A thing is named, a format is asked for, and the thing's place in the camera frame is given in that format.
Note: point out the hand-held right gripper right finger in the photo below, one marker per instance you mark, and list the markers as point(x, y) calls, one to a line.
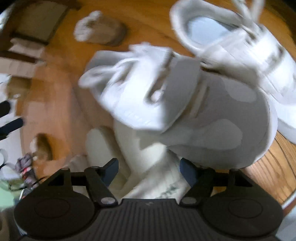
point(188, 170)

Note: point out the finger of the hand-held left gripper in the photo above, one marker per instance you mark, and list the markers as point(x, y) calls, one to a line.
point(12, 127)
point(5, 107)

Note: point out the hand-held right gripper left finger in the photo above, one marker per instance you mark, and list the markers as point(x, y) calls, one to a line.
point(111, 170)

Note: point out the cream slide slipper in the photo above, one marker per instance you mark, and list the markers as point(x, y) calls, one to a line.
point(100, 146)
point(143, 166)

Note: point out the white lace-up sneaker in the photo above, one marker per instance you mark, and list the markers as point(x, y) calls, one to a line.
point(254, 46)
point(185, 104)

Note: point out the tan fur-lined boot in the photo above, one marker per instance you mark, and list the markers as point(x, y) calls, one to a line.
point(104, 30)
point(44, 146)

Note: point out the grey slipper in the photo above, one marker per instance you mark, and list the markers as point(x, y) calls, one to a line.
point(24, 163)

